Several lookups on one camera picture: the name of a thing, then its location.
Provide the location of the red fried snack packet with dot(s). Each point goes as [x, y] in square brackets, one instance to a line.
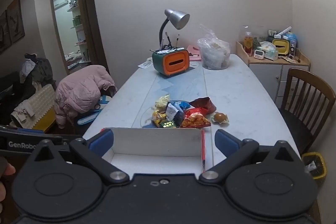
[195, 119]

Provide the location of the dark red foil snack packet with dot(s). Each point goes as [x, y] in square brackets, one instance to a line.
[203, 106]

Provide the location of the green snack packet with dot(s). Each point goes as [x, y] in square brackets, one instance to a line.
[168, 124]

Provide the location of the pink padded jacket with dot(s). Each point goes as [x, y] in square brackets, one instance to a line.
[78, 92]

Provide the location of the white red-edged cardboard box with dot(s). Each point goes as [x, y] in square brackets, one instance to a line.
[157, 142]

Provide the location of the dark wall painting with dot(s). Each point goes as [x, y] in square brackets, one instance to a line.
[14, 22]

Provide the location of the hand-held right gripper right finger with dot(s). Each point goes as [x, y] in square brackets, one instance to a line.
[226, 142]

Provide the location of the pile of clothes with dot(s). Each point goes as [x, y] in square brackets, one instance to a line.
[36, 69]

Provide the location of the white blue snack packet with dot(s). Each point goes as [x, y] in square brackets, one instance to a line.
[172, 111]

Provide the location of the paper leaflet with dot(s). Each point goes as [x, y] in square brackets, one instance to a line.
[145, 64]

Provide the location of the wooden door frame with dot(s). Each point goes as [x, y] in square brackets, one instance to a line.
[90, 29]

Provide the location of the clear plastic bag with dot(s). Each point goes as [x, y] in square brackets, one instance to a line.
[214, 54]

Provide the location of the wooden side cabinet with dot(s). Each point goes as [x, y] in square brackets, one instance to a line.
[267, 74]

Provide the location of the white timer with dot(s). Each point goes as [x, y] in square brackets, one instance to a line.
[258, 54]

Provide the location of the blue printed table mat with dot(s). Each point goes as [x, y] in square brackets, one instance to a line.
[181, 85]

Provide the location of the small yellow snack packet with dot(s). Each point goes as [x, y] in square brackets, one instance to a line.
[158, 117]

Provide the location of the cream bumpy cushion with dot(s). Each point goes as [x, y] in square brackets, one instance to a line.
[39, 100]

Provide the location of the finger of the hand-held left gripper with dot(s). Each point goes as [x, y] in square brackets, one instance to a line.
[61, 140]
[31, 132]

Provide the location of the yellow tissue box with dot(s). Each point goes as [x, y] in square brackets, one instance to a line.
[281, 47]

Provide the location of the cream yellow snack packet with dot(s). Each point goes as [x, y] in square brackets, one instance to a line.
[161, 102]

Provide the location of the wooden chair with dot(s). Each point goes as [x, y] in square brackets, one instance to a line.
[302, 119]

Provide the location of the green orange device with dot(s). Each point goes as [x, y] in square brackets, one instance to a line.
[174, 62]

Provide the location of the person's left hand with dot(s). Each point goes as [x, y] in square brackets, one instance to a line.
[10, 169]

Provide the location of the blue white striped bag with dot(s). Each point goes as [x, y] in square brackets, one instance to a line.
[86, 119]

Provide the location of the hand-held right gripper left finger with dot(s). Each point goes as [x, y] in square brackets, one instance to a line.
[101, 142]

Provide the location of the grey desk lamp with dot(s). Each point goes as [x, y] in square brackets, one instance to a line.
[177, 18]

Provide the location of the yellow trash bin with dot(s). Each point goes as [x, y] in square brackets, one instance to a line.
[321, 163]

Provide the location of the orange bottle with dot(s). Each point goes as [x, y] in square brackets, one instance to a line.
[248, 43]

